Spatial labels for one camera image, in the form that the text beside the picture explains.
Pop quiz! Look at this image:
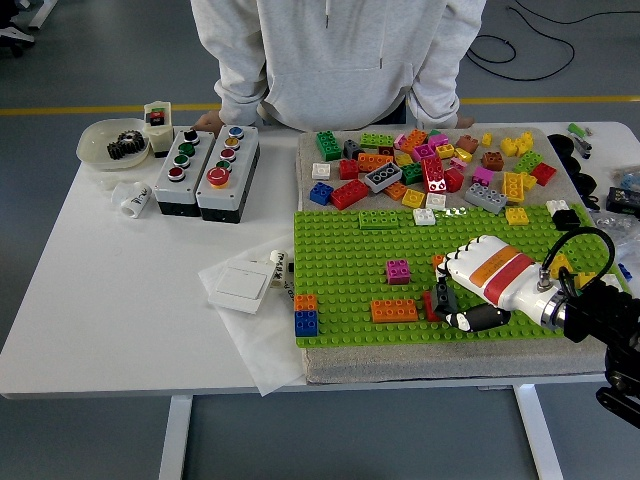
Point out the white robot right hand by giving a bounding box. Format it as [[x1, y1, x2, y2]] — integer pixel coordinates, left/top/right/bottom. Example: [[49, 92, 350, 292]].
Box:
[[433, 235, 566, 333]]

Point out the dark grey two-stud brick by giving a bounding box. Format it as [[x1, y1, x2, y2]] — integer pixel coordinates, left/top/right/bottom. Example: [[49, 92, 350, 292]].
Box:
[[432, 282, 457, 316]]

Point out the red eight-stud brick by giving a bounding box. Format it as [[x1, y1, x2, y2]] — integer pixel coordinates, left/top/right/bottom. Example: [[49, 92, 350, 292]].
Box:
[[329, 179, 369, 212], [421, 156, 448, 195]]

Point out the light grey eight-stud brick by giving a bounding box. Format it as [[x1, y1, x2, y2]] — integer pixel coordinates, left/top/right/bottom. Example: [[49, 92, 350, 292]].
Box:
[[464, 182, 510, 215]]

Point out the yellow eight-stud brick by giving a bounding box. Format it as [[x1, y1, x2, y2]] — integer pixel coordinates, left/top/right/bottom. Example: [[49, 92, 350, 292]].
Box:
[[502, 171, 526, 204]]

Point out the black brick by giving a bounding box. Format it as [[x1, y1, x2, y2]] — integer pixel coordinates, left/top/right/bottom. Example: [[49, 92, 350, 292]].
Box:
[[552, 209, 582, 232]]

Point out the grey upturned brick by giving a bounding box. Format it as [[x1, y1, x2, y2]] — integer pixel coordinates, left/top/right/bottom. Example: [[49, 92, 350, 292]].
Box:
[[363, 164, 404, 195]]

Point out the magenta four-stud brick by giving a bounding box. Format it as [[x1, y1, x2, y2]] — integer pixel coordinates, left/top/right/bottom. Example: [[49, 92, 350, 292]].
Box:
[[385, 259, 412, 286]]

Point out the lime green flat brick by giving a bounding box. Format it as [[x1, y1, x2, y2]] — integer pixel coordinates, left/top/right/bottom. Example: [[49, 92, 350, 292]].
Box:
[[357, 210, 401, 232]]

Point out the blue four-stud brick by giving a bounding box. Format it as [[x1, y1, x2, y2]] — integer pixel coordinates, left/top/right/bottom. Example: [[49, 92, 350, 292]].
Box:
[[309, 182, 335, 207], [294, 310, 320, 339]]

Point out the green baseplate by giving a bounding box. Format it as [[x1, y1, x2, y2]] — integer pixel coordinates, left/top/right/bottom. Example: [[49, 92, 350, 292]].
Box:
[[291, 202, 624, 351]]

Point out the grey emergency-stop control box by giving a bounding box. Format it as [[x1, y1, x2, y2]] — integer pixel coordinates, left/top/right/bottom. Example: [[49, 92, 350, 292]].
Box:
[[193, 124, 261, 225]]

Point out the grey four-button control box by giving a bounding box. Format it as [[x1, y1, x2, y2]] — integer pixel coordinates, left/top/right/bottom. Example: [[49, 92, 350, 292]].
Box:
[[152, 127, 216, 219]]

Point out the white pipe tee fitting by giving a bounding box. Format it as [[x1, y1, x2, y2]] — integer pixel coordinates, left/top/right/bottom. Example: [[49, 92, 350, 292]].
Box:
[[110, 181, 153, 221]]

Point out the white plastic bowl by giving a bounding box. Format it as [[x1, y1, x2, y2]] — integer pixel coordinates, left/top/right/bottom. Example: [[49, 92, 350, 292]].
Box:
[[75, 117, 151, 172]]

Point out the clear bag of screws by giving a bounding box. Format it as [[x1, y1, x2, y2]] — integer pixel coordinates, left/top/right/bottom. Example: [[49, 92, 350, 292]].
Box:
[[594, 212, 640, 266]]

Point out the person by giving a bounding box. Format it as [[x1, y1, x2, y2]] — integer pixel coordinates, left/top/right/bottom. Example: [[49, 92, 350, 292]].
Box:
[[189, 0, 489, 132]]

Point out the black printed box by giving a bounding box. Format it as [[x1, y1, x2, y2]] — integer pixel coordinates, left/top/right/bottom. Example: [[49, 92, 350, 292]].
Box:
[[605, 187, 640, 217]]

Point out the blue plastic packet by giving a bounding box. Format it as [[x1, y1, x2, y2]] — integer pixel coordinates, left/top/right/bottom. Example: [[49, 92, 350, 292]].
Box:
[[610, 167, 640, 191]]

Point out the white printed tube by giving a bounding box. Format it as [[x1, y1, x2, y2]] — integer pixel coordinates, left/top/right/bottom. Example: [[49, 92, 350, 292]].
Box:
[[267, 248, 292, 291]]

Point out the white table leg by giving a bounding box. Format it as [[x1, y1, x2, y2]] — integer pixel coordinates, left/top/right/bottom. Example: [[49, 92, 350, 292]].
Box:
[[158, 397, 194, 480], [513, 384, 565, 480]]

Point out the white desk leg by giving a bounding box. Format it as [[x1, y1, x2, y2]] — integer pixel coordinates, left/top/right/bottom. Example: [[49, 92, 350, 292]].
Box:
[[27, 0, 57, 29]]

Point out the white tissue paper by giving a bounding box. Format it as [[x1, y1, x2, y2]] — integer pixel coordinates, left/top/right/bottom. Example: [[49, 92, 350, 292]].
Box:
[[197, 234, 307, 399]]

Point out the cream switch box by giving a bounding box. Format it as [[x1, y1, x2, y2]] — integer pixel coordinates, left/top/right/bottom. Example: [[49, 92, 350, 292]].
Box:
[[142, 100, 175, 159]]

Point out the black strap bundle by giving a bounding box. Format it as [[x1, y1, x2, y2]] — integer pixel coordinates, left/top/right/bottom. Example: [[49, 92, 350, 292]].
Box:
[[546, 132, 603, 212]]

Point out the black floor cable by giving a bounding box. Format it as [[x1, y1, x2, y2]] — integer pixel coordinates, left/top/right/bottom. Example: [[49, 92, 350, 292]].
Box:
[[464, 0, 640, 82]]

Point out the white wall switch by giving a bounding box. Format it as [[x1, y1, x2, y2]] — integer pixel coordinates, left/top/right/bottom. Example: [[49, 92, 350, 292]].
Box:
[[206, 259, 275, 316]]

